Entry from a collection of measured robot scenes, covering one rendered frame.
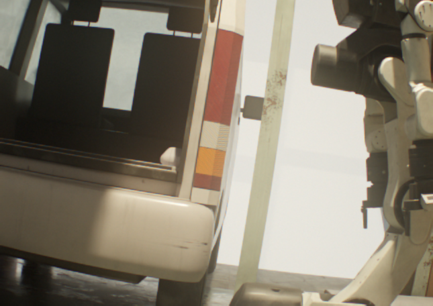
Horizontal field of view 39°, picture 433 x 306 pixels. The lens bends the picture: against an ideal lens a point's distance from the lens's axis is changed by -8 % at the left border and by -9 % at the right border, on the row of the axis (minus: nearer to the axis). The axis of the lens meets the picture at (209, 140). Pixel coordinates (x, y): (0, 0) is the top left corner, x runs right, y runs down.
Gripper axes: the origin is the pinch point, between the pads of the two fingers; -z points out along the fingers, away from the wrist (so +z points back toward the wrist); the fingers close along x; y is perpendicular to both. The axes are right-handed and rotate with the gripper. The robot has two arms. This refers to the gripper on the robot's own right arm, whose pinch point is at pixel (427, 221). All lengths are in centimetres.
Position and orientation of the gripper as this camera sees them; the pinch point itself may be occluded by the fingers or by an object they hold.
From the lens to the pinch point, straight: 154.4
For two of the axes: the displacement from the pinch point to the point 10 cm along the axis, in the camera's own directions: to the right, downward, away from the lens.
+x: 10.0, -0.5, 0.1
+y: -0.1, 0.9, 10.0
